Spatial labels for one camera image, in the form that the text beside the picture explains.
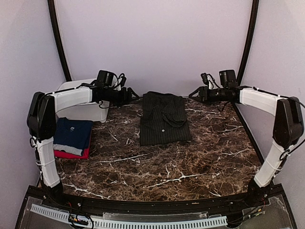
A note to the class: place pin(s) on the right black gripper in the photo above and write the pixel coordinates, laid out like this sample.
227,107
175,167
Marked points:
203,91

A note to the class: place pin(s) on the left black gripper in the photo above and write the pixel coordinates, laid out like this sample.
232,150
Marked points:
127,100

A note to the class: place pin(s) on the black clothes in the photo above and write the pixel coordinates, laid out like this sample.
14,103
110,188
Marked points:
163,120

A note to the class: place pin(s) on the navy blue t-shirt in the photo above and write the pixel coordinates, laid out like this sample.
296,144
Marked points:
72,136

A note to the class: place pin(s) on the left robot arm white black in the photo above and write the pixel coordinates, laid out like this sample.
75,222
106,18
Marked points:
41,119

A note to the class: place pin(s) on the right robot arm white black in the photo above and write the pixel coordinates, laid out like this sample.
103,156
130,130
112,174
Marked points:
285,112

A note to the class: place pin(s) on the white plastic bin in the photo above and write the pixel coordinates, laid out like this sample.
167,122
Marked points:
90,111

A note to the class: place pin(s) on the folded red t-shirt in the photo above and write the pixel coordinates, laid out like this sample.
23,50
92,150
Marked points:
62,154

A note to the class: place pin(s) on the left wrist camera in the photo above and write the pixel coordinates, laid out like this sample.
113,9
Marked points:
121,80

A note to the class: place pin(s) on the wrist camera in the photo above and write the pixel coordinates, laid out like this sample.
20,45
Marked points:
208,80
121,80

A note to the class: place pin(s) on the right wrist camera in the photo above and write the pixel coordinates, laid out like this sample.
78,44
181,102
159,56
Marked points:
208,80

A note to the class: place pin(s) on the right black frame post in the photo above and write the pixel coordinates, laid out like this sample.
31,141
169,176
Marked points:
248,40

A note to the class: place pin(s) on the black frame post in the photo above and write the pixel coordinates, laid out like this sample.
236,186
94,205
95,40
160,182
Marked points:
58,41
248,40

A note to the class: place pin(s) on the left black frame post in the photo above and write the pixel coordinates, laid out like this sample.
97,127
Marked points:
58,41

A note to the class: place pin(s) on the white slotted cable duct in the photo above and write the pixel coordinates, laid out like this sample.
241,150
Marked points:
132,221

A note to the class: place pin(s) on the black curved front rail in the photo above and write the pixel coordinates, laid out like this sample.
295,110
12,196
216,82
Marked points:
231,206

